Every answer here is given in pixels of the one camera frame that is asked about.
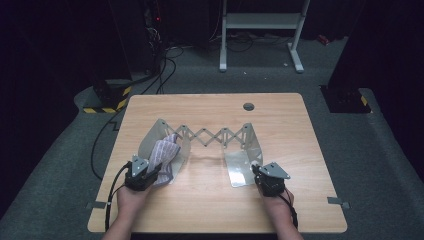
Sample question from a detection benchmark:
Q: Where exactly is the black cable bundle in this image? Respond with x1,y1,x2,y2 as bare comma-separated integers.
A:
208,31,295,54

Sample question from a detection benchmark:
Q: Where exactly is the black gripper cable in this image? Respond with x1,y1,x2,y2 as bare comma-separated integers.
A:
278,192,300,230
104,161,133,233

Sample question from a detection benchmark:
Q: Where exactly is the white expandable metal bookend rack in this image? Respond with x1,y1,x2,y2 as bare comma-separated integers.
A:
137,118,265,189

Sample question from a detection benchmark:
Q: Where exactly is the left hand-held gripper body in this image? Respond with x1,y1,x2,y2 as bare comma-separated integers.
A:
124,154,158,192

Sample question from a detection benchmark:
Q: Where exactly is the purple striped towel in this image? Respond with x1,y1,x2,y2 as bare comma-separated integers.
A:
146,132,183,187

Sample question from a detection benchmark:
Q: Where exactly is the person's left hand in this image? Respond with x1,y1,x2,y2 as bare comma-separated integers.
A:
116,184,152,218

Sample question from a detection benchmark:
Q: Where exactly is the white metal stand frame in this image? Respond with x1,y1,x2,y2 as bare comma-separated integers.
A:
218,0,311,74

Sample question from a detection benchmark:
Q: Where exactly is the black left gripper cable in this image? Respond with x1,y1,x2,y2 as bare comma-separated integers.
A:
104,161,133,233

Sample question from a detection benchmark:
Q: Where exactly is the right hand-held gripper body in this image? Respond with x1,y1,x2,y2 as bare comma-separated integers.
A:
253,162,291,198

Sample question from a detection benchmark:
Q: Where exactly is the long black floor cable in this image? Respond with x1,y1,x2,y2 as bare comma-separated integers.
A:
90,46,185,182

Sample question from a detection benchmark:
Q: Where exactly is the dark equipment rack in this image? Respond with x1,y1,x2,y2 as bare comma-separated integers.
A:
141,0,168,76

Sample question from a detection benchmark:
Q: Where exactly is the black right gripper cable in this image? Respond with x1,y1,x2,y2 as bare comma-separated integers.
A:
278,192,300,230

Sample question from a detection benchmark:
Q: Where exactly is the small red floor object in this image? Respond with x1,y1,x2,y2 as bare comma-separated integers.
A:
316,33,332,46

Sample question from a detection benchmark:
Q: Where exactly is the grey tape strip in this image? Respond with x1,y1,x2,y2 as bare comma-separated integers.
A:
86,200,108,211
326,196,351,210

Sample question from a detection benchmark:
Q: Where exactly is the black hazard-striped stand base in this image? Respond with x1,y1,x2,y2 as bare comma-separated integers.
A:
319,84,373,115
82,78,134,115

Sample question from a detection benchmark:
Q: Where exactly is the person's right hand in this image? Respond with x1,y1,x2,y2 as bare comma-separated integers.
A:
259,187,296,222

